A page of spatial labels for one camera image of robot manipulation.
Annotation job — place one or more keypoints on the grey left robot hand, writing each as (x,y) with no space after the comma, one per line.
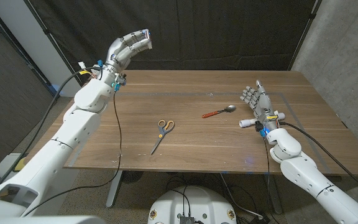
(120,51)

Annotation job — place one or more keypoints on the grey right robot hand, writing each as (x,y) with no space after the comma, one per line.
(263,105)

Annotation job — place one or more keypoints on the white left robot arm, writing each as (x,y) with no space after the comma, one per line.
(73,130)

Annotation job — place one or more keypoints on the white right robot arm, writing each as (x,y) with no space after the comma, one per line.
(309,177)

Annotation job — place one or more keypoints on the black box on torso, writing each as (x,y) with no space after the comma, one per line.
(186,220)

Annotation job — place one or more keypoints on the white plastic pipe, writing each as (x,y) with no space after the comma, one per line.
(245,123)

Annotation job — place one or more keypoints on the black backdrop stand pole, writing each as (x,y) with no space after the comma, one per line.
(313,15)
(46,31)

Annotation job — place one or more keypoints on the black backdrop curtain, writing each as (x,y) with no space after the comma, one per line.
(213,31)

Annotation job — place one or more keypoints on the grey table leg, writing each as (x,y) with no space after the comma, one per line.
(275,199)
(114,188)

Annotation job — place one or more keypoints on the black floor power adapter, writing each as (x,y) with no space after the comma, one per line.
(258,219)

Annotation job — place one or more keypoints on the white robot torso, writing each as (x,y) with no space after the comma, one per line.
(197,202)

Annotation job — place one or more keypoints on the dark round floor fan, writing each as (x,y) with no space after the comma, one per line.
(133,176)

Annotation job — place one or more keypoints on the yellow black floor object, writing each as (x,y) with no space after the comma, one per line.
(20,164)

